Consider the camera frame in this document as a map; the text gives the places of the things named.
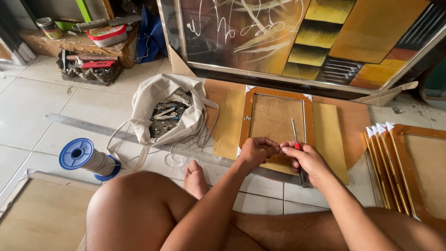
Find brown backing board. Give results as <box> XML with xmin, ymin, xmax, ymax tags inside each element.
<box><xmin>204</xmin><ymin>78</ymin><xmax>371</xmax><ymax>171</ymax></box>

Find red hand tool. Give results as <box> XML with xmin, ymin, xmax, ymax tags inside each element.
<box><xmin>81</xmin><ymin>61</ymin><xmax>116</xmax><ymax>69</ymax></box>

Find person's bare foot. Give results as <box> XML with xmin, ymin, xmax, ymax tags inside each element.
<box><xmin>184</xmin><ymin>160</ymin><xmax>212</xmax><ymax>200</ymax></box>

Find large frame with brown back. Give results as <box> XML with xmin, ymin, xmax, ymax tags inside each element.
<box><xmin>0</xmin><ymin>168</ymin><xmax>102</xmax><ymax>251</ymax></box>

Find person's left leg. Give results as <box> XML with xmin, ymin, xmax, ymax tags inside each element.
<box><xmin>85</xmin><ymin>170</ymin><xmax>244</xmax><ymax>251</ymax></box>

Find person's leg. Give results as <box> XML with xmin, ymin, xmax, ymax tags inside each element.
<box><xmin>85</xmin><ymin>170</ymin><xmax>244</xmax><ymax>251</ymax></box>
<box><xmin>230</xmin><ymin>207</ymin><xmax>446</xmax><ymax>251</ymax></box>

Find grey hand tool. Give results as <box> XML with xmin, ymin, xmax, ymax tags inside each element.
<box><xmin>71</xmin><ymin>15</ymin><xmax>143</xmax><ymax>33</ymax></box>

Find long metal ruler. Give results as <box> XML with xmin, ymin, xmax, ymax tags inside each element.
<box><xmin>43</xmin><ymin>113</ymin><xmax>307</xmax><ymax>185</ymax></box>

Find white container with red lid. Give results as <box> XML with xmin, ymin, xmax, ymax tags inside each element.
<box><xmin>86</xmin><ymin>24</ymin><xmax>128</xmax><ymax>48</ymax></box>

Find wooden handled hammer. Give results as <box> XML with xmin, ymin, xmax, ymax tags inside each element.
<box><xmin>66</xmin><ymin>54</ymin><xmax>119</xmax><ymax>63</ymax></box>

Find bundle of frame mouldings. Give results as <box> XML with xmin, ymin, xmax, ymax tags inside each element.
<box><xmin>0</xmin><ymin>0</ymin><xmax>37</xmax><ymax>67</ymax></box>

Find person's right leg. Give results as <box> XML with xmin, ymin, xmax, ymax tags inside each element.
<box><xmin>230</xmin><ymin>207</ymin><xmax>446</xmax><ymax>251</ymax></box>

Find metal tin can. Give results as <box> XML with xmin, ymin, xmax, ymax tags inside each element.
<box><xmin>36</xmin><ymin>17</ymin><xmax>65</xmax><ymax>40</ymax></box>

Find person's left hand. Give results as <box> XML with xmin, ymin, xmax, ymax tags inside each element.
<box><xmin>238</xmin><ymin>137</ymin><xmax>282</xmax><ymax>172</ymax></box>

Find red handled screwdriver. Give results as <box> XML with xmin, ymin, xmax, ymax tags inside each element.
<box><xmin>291</xmin><ymin>118</ymin><xmax>311</xmax><ymax>189</ymax></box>

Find large framed abstract painting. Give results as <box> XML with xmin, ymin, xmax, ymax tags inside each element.
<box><xmin>157</xmin><ymin>0</ymin><xmax>446</xmax><ymax>95</ymax></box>

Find beige canvas bag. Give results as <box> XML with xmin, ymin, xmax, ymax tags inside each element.
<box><xmin>106</xmin><ymin>73</ymin><xmax>220</xmax><ymax>171</ymax></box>

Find pile of metal hardware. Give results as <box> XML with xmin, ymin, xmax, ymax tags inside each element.
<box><xmin>149</xmin><ymin>101</ymin><xmax>187</xmax><ymax>138</ymax></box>

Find person's right hand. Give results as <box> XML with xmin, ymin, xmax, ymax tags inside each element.
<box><xmin>280</xmin><ymin>140</ymin><xmax>335</xmax><ymax>189</ymax></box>

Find blue plastic bag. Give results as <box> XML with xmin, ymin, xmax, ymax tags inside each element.
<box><xmin>136</xmin><ymin>3</ymin><xmax>168</xmax><ymax>65</ymax></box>

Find cardboard corner protector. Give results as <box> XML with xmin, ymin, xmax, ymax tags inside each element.
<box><xmin>168</xmin><ymin>45</ymin><xmax>197</xmax><ymax>77</ymax></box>
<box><xmin>350</xmin><ymin>81</ymin><xmax>419</xmax><ymax>107</ymax></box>

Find small orange wooden picture frame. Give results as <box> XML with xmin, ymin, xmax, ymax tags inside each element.
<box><xmin>238</xmin><ymin>85</ymin><xmax>316</xmax><ymax>167</ymax></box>

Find blue spool of white cord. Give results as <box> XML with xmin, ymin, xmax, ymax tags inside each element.
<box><xmin>59</xmin><ymin>138</ymin><xmax>122</xmax><ymax>182</ymax></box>

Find loose white cord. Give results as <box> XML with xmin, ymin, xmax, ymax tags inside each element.
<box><xmin>164</xmin><ymin>134</ymin><xmax>216</xmax><ymax>168</ymax></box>

